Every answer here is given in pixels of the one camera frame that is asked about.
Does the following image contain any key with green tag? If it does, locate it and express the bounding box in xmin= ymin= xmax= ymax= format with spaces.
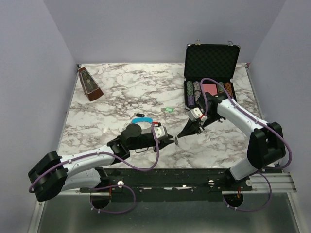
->
xmin=161 ymin=107 xmax=174 ymax=113

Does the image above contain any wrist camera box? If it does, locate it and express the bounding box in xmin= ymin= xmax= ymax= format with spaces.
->
xmin=153 ymin=123 xmax=168 ymax=141
xmin=188 ymin=108 xmax=207 ymax=122

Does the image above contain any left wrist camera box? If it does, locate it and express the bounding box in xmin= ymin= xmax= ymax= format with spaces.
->
xmin=153 ymin=123 xmax=168 ymax=141

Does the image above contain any pink playing card deck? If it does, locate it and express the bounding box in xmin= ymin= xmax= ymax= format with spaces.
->
xmin=203 ymin=84 xmax=218 ymax=96

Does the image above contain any black poker chip case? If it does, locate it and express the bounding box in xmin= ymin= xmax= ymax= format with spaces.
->
xmin=184 ymin=43 xmax=241 ymax=110

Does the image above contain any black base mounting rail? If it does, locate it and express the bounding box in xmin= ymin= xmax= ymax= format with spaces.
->
xmin=80 ymin=167 xmax=297 ymax=203

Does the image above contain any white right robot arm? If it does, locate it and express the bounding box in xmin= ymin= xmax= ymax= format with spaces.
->
xmin=177 ymin=93 xmax=286 ymax=190

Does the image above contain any brown wooden metronome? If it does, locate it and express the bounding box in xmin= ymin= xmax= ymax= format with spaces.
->
xmin=78 ymin=67 xmax=104 ymax=102

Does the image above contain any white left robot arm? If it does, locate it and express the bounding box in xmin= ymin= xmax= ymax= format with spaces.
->
xmin=28 ymin=123 xmax=174 ymax=202

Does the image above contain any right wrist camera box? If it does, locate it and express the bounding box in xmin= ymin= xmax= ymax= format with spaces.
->
xmin=188 ymin=108 xmax=207 ymax=122

